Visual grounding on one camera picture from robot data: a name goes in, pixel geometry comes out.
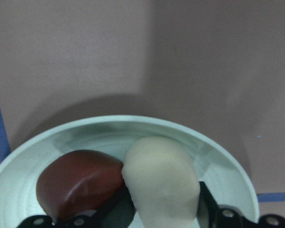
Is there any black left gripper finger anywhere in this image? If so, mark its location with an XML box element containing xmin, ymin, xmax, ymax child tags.
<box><xmin>197</xmin><ymin>181</ymin><xmax>220</xmax><ymax>228</ymax></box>

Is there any pale green plate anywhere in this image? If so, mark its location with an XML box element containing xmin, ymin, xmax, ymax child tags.
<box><xmin>0</xmin><ymin>115</ymin><xmax>259</xmax><ymax>228</ymax></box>

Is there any white bun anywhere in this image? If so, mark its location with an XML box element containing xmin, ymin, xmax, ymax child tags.
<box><xmin>122</xmin><ymin>136</ymin><xmax>200</xmax><ymax>228</ymax></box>

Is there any brown bun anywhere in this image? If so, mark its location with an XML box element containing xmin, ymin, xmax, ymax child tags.
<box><xmin>36</xmin><ymin>150</ymin><xmax>124</xmax><ymax>221</ymax></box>

